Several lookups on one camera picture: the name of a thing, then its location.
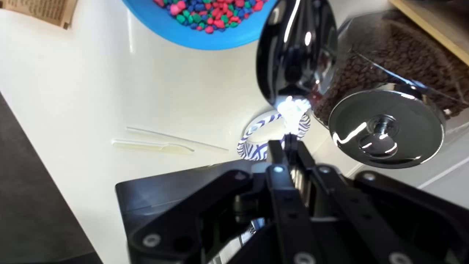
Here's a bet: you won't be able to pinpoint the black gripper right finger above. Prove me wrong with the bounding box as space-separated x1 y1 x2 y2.
284 135 469 264

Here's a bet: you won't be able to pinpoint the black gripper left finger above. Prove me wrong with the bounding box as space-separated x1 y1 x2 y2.
128 139 318 264

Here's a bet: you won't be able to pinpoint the shiny metal spoon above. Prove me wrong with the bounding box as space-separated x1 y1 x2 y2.
255 0 339 141

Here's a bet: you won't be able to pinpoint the colourful gravel in bowl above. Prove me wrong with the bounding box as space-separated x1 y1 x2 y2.
153 0 267 34

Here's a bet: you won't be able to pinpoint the blue plastic bowl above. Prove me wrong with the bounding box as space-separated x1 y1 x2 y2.
122 0 276 50

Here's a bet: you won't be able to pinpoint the blue white patterned coaster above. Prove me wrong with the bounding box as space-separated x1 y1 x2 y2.
236 110 314 163

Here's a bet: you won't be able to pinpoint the chrome round lid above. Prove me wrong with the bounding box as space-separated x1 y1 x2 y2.
328 90 444 169

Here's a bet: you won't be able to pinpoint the coffee beans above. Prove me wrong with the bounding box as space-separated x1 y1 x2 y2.
314 12 469 125

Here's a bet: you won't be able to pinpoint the wooden glass coffee jar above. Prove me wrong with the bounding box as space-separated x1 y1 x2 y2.
389 0 469 66

